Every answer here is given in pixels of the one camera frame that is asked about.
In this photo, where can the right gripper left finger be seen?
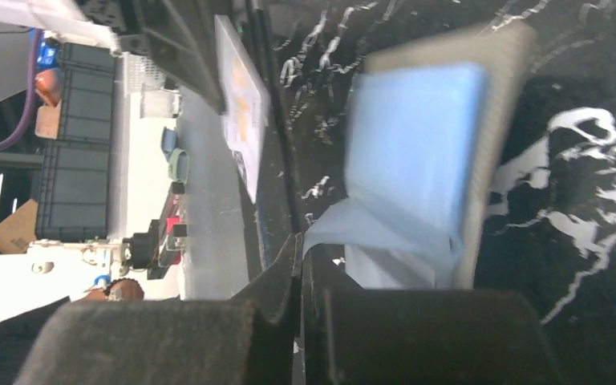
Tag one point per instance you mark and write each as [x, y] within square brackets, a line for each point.
[247, 339]

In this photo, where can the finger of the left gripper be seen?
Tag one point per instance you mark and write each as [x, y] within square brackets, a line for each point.
[179, 37]

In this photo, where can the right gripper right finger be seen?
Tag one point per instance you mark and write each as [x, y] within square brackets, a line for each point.
[354, 335]

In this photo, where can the white credit card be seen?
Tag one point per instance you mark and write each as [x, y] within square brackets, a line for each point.
[247, 103]

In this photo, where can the grey card holder blue inside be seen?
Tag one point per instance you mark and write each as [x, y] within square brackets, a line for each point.
[427, 125]

